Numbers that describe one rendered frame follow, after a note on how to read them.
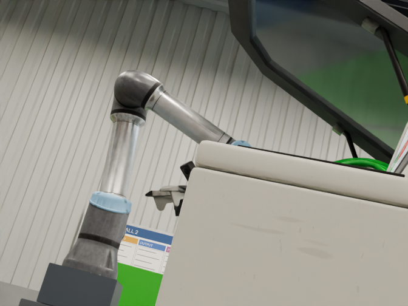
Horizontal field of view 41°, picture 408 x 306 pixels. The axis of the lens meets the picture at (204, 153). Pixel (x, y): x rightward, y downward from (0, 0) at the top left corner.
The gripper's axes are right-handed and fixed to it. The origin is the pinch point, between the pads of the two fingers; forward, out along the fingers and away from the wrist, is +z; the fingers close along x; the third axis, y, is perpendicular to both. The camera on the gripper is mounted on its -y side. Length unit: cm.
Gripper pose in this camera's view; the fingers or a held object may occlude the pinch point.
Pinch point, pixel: (155, 190)
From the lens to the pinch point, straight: 155.8
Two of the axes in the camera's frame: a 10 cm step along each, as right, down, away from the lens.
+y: 1.0, 9.7, -2.2
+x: -6.1, 2.4, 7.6
